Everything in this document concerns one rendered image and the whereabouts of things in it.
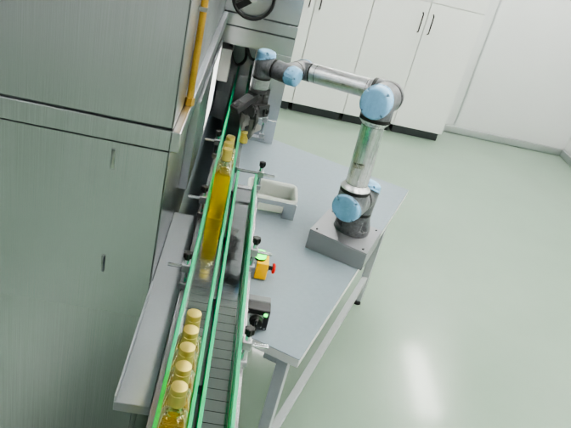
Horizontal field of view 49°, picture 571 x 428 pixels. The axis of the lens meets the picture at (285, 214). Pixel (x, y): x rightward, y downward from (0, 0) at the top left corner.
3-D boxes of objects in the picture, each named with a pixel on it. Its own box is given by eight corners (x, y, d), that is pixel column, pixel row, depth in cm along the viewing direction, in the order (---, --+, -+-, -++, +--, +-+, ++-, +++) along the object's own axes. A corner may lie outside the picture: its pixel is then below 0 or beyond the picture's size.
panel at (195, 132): (206, 105, 308) (217, 37, 292) (212, 107, 308) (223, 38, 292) (178, 188, 229) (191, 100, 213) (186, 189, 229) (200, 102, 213)
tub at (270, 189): (245, 192, 287) (248, 175, 283) (292, 201, 289) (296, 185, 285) (243, 210, 272) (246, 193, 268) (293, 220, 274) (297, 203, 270)
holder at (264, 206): (234, 191, 287) (236, 176, 283) (292, 202, 289) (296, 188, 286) (230, 209, 272) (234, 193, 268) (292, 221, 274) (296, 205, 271)
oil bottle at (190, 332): (164, 408, 152) (180, 318, 138) (187, 413, 152) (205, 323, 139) (160, 427, 147) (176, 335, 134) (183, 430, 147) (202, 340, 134)
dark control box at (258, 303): (243, 312, 211) (247, 293, 207) (266, 317, 212) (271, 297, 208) (241, 328, 204) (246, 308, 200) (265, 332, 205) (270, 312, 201)
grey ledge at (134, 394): (171, 233, 238) (175, 207, 233) (194, 237, 239) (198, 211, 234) (110, 429, 155) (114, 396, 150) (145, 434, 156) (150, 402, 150)
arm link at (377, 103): (367, 217, 251) (407, 86, 228) (353, 229, 239) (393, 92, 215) (341, 206, 255) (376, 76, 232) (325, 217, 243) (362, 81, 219)
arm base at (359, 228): (370, 227, 269) (378, 207, 264) (365, 242, 255) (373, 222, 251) (337, 215, 271) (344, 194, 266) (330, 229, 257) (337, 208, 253)
